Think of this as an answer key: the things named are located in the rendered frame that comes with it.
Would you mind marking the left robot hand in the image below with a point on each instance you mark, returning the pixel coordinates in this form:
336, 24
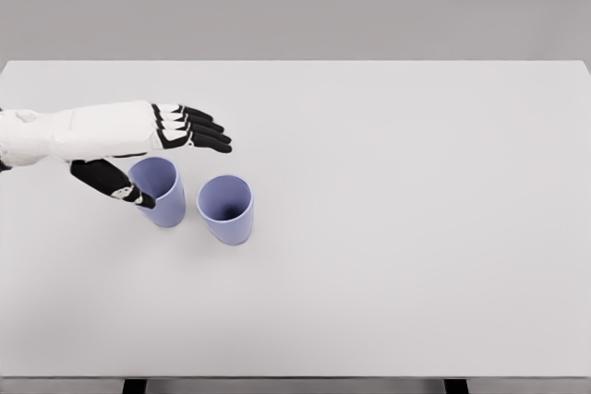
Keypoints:
111, 128

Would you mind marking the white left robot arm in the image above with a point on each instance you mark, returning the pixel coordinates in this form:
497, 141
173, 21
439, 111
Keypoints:
25, 138

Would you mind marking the lavender plastic cup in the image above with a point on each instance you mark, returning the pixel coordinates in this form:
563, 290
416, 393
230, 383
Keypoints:
167, 200
228, 214

